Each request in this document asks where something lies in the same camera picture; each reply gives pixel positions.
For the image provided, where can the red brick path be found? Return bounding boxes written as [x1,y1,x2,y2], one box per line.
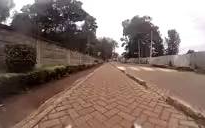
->
[13,63,204,128]

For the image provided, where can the short pole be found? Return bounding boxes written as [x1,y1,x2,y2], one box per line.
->
[137,38,142,64]

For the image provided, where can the clump of dark trees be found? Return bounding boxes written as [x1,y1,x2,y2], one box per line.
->
[120,14,165,60]

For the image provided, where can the tall pole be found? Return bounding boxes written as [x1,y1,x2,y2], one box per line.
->
[149,29,154,61]

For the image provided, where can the low green hedge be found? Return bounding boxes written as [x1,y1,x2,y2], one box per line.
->
[0,63,103,98]

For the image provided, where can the slim dark tree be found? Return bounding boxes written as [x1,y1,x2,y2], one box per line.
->
[165,28,182,56]

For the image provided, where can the dark green bush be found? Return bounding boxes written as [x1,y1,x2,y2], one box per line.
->
[3,44,38,73]

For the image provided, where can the grey asphalt road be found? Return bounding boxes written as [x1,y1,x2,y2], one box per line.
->
[111,62,205,121]

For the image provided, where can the grey concrete kerb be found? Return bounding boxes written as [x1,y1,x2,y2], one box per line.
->
[109,63,205,128]

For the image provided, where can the green roadside verge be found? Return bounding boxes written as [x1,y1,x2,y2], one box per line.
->
[149,63,205,75]

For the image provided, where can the red dirt strip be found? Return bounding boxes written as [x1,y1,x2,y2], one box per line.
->
[0,66,98,128]

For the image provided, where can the grey concrete wall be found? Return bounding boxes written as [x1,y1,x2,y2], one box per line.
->
[0,22,103,73]

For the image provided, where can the pale boundary wall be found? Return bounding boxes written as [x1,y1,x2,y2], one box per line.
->
[126,50,205,69]

